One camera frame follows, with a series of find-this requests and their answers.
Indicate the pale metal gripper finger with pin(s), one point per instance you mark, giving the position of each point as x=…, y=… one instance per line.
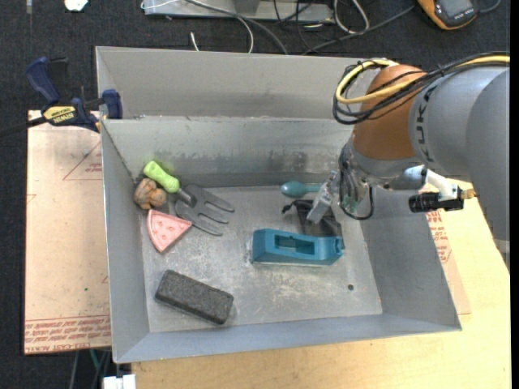
x=320, y=209

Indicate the teal spoon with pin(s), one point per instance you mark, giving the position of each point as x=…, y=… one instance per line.
x=294, y=189

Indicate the teal blue tape dispenser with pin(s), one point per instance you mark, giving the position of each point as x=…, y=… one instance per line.
x=267, y=249

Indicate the grey metal bin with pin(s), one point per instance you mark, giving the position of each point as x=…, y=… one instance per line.
x=259, y=294

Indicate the dark grey flat block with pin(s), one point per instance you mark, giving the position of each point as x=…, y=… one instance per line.
x=194, y=296

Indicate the pink toy pizza slice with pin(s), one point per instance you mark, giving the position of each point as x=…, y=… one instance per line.
x=164, y=229

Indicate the orange-brown toy pretzel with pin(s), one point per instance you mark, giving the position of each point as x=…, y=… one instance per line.
x=148, y=195

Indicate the brown cardboard board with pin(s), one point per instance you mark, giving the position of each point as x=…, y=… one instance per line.
x=61, y=237

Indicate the black cylinder on white bracket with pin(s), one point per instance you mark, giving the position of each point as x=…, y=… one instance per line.
x=430, y=203

